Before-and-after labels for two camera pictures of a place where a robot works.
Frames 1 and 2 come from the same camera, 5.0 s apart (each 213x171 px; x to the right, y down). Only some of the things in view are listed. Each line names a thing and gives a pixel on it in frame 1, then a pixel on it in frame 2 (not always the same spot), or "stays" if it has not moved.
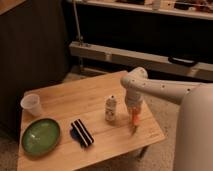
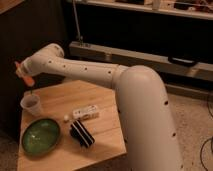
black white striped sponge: [80, 134] stays
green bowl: [40, 137] stays
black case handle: [182, 61] stays
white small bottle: [110, 109] → [86, 113]
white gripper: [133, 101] → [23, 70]
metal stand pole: [79, 37] stays
